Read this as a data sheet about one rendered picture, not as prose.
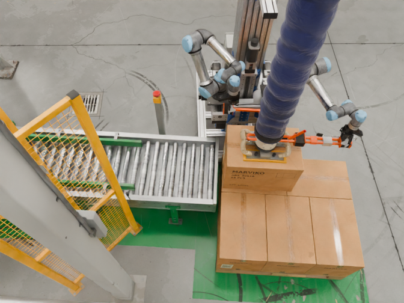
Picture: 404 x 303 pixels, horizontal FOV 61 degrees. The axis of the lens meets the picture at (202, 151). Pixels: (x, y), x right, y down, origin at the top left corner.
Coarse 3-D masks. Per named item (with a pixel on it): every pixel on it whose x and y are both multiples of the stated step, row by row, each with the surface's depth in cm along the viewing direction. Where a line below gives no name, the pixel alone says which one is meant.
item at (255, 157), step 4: (252, 152) 269; (256, 152) 266; (272, 152) 269; (276, 152) 269; (280, 152) 270; (244, 156) 267; (248, 156) 267; (252, 156) 267; (256, 156) 267; (272, 156) 267; (276, 156) 267; (244, 160) 266; (248, 160) 266; (252, 160) 266; (256, 160) 266; (260, 160) 266; (264, 160) 266; (268, 160) 266; (272, 160) 266; (276, 160) 266; (280, 160) 266; (284, 160) 267
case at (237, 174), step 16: (240, 128) 283; (288, 128) 285; (224, 144) 305; (224, 160) 294; (240, 160) 268; (288, 160) 269; (224, 176) 284; (240, 176) 278; (256, 176) 277; (272, 176) 275; (288, 176) 274
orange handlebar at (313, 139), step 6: (234, 108) 276; (240, 108) 276; (246, 108) 277; (246, 138) 263; (252, 138) 262; (306, 138) 264; (312, 138) 262; (318, 138) 264; (336, 138) 264; (336, 144) 262
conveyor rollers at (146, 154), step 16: (48, 144) 334; (64, 144) 333; (176, 144) 336; (192, 144) 337; (48, 160) 325; (128, 160) 326; (144, 160) 326; (176, 160) 328; (192, 160) 327; (64, 176) 316; (144, 176) 318; (160, 176) 319; (192, 176) 319; (208, 176) 321; (128, 192) 310; (160, 192) 309; (192, 192) 311; (208, 192) 311
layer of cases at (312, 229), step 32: (320, 160) 331; (224, 192) 311; (256, 192) 312; (288, 192) 313; (320, 192) 313; (224, 224) 296; (256, 224) 297; (288, 224) 297; (320, 224) 298; (352, 224) 299; (224, 256) 282; (256, 256) 283; (288, 256) 283; (320, 256) 284; (352, 256) 284
